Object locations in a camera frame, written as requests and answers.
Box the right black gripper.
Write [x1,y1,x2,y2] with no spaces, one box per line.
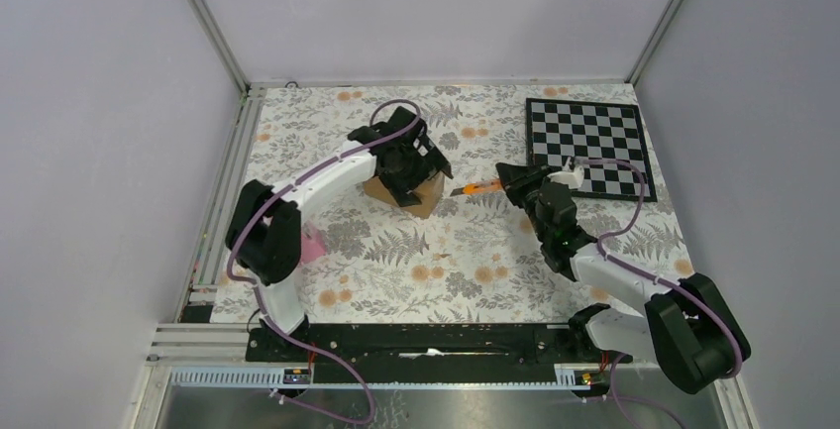
[496,161,556,244]

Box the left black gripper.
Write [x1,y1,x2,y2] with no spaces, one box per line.
[379,133,450,206]

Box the brown cardboard express box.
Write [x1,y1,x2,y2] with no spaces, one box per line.
[363,171,447,219]

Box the orange black utility knife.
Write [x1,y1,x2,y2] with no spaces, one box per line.
[450,179,502,197]

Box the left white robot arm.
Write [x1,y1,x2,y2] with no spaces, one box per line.
[225,99,452,361]

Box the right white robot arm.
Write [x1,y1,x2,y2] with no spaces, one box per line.
[495,161,752,394]

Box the black white chessboard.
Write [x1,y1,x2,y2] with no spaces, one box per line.
[525,98,658,202]

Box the pink plastic bag package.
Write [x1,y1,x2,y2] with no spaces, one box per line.
[300,223,327,265]

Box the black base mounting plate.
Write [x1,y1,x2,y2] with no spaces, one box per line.
[245,323,617,385]

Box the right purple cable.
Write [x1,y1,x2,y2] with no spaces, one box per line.
[564,157,746,429]

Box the grey slotted cable duct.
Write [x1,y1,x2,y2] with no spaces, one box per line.
[170,365,590,390]

